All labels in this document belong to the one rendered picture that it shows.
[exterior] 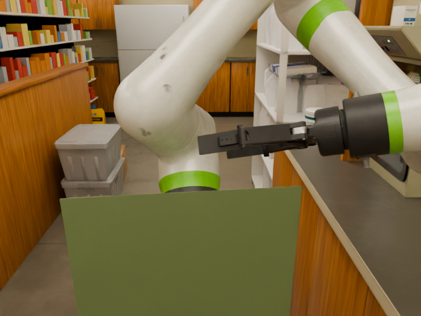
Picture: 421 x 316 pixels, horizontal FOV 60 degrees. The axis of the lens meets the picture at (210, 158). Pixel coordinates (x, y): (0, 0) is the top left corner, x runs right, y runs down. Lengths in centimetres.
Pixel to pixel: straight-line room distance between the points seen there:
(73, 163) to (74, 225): 250
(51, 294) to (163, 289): 191
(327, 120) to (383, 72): 20
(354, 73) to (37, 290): 223
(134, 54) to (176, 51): 552
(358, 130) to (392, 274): 55
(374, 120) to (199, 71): 29
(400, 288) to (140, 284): 62
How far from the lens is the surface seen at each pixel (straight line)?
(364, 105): 56
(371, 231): 119
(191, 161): 71
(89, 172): 306
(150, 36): 609
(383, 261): 107
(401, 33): 131
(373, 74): 74
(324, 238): 142
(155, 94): 61
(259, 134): 52
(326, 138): 56
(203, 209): 55
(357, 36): 78
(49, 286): 257
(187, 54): 63
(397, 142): 57
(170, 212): 55
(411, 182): 145
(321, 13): 81
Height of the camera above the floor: 151
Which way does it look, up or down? 20 degrees down
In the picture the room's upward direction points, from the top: straight up
